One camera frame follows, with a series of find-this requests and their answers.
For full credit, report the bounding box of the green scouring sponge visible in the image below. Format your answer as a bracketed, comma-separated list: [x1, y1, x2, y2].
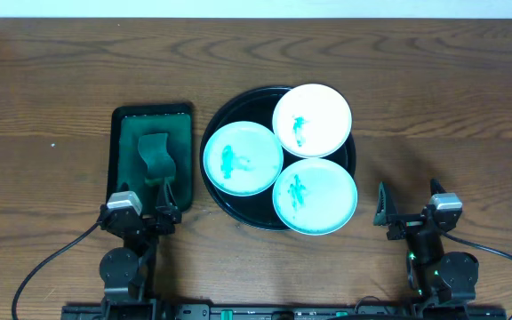
[138, 132, 177, 186]

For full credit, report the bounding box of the mint plate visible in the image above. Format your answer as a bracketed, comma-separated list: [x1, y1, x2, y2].
[272, 158, 358, 236]
[202, 121, 284, 196]

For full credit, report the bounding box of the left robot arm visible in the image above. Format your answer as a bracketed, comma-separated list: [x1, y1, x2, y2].
[98, 178, 182, 320]

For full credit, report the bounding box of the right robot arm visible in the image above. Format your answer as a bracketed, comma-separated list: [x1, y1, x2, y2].
[373, 179, 479, 319]

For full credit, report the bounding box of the black rectangular water tray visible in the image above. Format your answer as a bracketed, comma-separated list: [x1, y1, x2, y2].
[106, 102, 193, 214]

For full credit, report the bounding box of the black round tray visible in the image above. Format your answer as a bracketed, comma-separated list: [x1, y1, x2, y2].
[200, 85, 356, 231]

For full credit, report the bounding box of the white plate with green stain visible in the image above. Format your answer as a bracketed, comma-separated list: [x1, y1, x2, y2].
[272, 84, 353, 158]

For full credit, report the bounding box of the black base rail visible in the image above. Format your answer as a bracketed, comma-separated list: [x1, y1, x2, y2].
[60, 304, 507, 320]

